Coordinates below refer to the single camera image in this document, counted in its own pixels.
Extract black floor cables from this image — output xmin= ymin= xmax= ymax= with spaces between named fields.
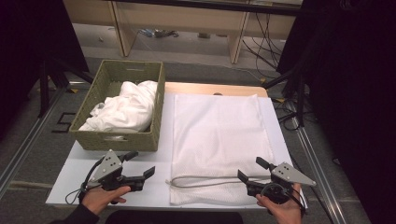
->
xmin=273 ymin=96 xmax=304 ymax=133
xmin=242 ymin=12 xmax=283 ymax=72

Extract power strip with blue cable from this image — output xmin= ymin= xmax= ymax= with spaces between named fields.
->
xmin=137 ymin=28 xmax=180 ymax=39

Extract white cloth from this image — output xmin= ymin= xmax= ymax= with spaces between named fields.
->
xmin=166 ymin=92 xmax=276 ymax=207

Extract person's left hand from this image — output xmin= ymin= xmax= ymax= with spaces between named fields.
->
xmin=81 ymin=185 xmax=132 ymax=217

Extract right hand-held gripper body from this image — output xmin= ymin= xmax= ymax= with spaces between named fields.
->
xmin=246 ymin=161 xmax=318 ymax=205

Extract green woven basket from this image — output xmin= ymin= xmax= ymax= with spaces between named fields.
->
xmin=68 ymin=59 xmax=166 ymax=153

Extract beige wooden desk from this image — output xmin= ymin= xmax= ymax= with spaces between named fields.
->
xmin=62 ymin=0 xmax=304 ymax=65

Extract left hand-held gripper cable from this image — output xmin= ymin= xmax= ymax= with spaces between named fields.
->
xmin=64 ymin=158 xmax=106 ymax=205

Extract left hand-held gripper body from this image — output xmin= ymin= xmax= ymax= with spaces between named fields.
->
xmin=87 ymin=149 xmax=148 ymax=192

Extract metal floor rail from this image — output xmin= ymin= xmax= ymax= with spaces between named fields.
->
xmin=0 ymin=81 xmax=92 ymax=198
xmin=290 ymin=124 xmax=348 ymax=224

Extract person's right hand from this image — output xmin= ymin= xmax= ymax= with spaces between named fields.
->
xmin=255 ymin=183 xmax=304 ymax=224

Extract right hand-held gripper cable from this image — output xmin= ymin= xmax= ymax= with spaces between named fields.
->
xmin=261 ymin=182 xmax=308 ymax=217

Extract black curtain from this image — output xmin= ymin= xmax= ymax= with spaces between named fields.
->
xmin=276 ymin=0 xmax=396 ymax=224
xmin=0 ymin=0 xmax=91 ymax=141

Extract black metal stand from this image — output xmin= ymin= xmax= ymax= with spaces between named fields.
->
xmin=36 ymin=57 xmax=95 ymax=119
xmin=261 ymin=66 xmax=307 ymax=129

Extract hand-held gripper cable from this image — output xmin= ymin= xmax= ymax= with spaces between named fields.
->
xmin=64 ymin=158 xmax=106 ymax=205
xmin=261 ymin=182 xmax=308 ymax=217

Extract white garment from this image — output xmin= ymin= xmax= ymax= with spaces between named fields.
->
xmin=78 ymin=79 xmax=159 ymax=133

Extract white board mat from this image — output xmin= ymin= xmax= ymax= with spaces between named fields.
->
xmin=45 ymin=92 xmax=309 ymax=210

